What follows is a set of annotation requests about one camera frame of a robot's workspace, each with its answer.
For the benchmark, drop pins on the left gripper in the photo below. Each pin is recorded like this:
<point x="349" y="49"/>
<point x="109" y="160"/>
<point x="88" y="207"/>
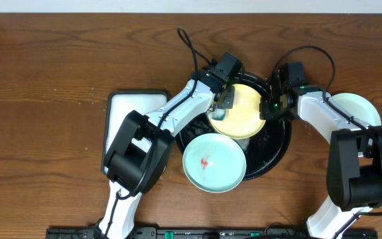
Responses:
<point x="226" y="96"/>

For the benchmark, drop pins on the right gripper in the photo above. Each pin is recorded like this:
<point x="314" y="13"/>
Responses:
<point x="266" y="113"/>

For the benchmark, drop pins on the green sponge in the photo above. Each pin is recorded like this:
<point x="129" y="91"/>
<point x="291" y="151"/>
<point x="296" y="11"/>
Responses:
<point x="218" y="114"/>

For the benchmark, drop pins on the yellow plate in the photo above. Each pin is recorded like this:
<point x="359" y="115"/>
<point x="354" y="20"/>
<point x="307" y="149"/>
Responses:
<point x="242" y="121"/>

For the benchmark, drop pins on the light green plate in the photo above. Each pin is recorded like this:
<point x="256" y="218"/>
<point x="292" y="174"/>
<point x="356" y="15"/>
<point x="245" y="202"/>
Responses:
<point x="358" y="107"/>
<point x="214" y="163"/>

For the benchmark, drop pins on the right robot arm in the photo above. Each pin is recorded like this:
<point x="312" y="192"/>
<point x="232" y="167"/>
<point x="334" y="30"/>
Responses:
<point x="354" y="172"/>

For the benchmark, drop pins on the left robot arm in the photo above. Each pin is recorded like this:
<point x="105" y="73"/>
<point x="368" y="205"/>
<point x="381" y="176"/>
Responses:
<point x="141" y="127"/>

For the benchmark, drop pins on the round black tray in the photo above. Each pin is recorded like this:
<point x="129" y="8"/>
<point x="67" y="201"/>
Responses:
<point x="262" y="150"/>

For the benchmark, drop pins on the black tray with foam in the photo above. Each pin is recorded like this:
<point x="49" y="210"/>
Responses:
<point x="120" y="103"/>

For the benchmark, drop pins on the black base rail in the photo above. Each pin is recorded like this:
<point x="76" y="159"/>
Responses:
<point x="153" y="233"/>

